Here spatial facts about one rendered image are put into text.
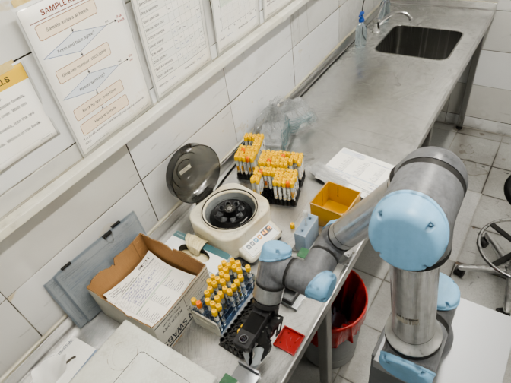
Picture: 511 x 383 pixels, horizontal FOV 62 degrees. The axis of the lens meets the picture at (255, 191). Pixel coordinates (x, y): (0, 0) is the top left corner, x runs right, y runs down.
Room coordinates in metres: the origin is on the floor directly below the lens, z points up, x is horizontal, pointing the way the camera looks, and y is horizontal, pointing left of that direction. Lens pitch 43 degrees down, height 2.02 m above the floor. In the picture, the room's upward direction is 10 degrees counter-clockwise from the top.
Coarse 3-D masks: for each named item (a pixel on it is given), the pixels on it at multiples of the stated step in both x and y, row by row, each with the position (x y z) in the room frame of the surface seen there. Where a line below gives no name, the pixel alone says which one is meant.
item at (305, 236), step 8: (312, 216) 0.97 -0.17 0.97; (304, 224) 0.94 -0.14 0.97; (312, 224) 0.93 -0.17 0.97; (296, 232) 0.91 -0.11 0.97; (304, 232) 0.90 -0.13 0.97; (312, 232) 0.92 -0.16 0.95; (296, 240) 0.91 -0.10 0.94; (304, 240) 0.89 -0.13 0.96; (312, 240) 0.92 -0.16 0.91; (296, 248) 0.91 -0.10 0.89
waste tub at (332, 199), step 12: (324, 192) 1.10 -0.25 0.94; (336, 192) 1.10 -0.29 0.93; (348, 192) 1.07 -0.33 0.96; (360, 192) 1.04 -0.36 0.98; (312, 204) 1.03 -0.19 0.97; (324, 204) 1.10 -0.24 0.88; (336, 204) 1.09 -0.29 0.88; (348, 204) 1.07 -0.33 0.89; (324, 216) 0.99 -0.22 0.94; (336, 216) 0.96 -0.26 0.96
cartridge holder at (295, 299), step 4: (284, 288) 0.76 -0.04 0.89; (284, 292) 0.75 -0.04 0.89; (288, 292) 0.75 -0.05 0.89; (292, 292) 0.75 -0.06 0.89; (296, 292) 0.74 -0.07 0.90; (284, 296) 0.73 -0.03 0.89; (288, 296) 0.73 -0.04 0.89; (292, 296) 0.73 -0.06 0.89; (296, 296) 0.72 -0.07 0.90; (300, 296) 0.72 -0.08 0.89; (304, 296) 0.72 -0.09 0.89; (284, 300) 0.71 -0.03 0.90; (288, 300) 0.70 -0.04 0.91; (292, 300) 0.70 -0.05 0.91; (296, 300) 0.71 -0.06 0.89; (300, 300) 0.71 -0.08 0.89; (284, 304) 0.71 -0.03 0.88; (288, 304) 0.70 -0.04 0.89; (292, 304) 0.70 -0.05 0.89; (296, 304) 0.70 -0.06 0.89; (300, 304) 0.70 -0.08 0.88; (292, 308) 0.69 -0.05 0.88; (296, 308) 0.69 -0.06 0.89
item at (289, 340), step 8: (288, 328) 0.63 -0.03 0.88; (280, 336) 0.61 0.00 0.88; (288, 336) 0.61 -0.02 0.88; (296, 336) 0.61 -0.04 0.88; (304, 336) 0.60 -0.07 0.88; (280, 344) 0.59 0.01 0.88; (288, 344) 0.58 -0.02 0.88; (296, 344) 0.58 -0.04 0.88; (288, 352) 0.56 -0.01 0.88; (296, 352) 0.56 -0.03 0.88
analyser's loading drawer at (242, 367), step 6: (240, 360) 0.53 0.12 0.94; (240, 366) 0.53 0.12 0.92; (246, 366) 0.52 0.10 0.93; (234, 372) 0.51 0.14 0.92; (240, 372) 0.51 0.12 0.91; (246, 372) 0.51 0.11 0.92; (252, 372) 0.50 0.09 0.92; (258, 372) 0.49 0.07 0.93; (240, 378) 0.49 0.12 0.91; (246, 378) 0.49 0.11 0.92; (252, 378) 0.49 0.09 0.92; (258, 378) 0.49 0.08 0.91
